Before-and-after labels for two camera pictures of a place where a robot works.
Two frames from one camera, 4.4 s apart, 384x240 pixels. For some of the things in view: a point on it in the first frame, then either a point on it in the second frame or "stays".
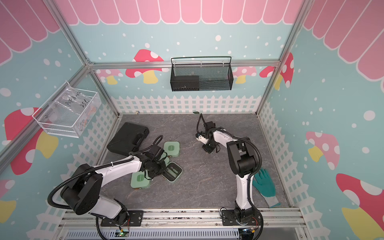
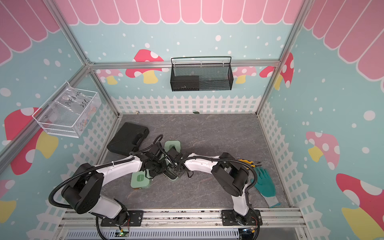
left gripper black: [163, 168] stays
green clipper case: [173, 171] stays
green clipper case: [140, 179] stays
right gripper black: [206, 149] → [172, 170]
